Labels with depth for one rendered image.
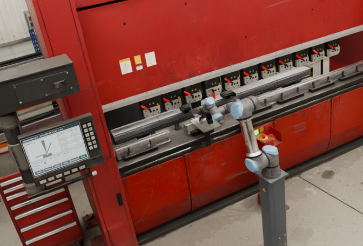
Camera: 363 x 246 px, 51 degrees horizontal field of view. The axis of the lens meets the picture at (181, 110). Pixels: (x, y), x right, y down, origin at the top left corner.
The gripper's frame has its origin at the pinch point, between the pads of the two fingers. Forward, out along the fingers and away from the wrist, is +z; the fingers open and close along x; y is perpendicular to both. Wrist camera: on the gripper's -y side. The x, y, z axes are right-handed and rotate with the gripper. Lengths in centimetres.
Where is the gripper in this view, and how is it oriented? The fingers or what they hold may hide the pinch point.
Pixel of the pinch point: (203, 121)
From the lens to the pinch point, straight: 336.2
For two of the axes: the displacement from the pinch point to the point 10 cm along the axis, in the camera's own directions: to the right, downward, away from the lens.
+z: -1.3, 4.5, 8.8
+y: -3.8, -8.5, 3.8
